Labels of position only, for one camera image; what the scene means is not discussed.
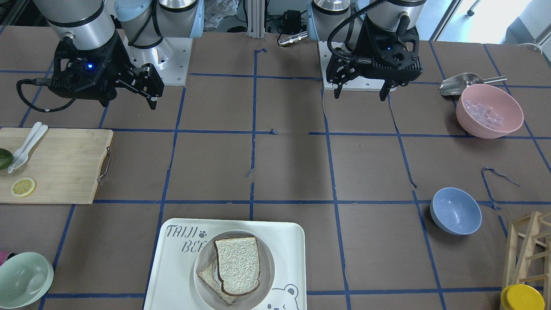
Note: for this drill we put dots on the lemon slice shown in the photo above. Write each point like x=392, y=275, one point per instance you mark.
x=23, y=187

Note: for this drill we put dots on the metal scoop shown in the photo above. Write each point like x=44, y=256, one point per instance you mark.
x=454, y=86

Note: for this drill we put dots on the green bowl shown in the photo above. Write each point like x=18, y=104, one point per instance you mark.
x=24, y=279

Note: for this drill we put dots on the yellow cup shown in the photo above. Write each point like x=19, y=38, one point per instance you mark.
x=521, y=297

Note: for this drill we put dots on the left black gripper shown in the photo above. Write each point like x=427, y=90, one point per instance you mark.
x=364, y=48

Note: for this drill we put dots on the white plastic spoon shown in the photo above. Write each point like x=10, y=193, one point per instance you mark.
x=25, y=155

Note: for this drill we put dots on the wooden dish rack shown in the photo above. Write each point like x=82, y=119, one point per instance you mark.
x=528, y=239

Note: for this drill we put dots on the green avocado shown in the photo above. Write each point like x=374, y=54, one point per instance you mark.
x=6, y=159

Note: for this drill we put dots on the aluminium frame post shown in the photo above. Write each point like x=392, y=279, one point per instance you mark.
x=256, y=13

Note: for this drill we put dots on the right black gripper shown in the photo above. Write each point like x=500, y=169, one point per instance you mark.
x=120, y=65

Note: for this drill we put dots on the pink cloth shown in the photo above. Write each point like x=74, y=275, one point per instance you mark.
x=5, y=255

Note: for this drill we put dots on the pink bowl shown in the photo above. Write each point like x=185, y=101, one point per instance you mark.
x=488, y=112

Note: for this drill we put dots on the blue bowl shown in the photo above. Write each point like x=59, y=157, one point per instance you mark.
x=455, y=211

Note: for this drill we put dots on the bread slice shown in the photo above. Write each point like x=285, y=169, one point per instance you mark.
x=238, y=265
x=210, y=276

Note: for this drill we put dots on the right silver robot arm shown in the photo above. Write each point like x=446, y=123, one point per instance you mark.
x=145, y=27

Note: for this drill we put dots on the cream bear serving tray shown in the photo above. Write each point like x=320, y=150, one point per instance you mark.
x=180, y=241

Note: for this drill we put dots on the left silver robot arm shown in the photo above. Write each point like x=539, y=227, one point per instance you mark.
x=326, y=15

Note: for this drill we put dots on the white round plate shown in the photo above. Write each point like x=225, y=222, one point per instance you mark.
x=210, y=300

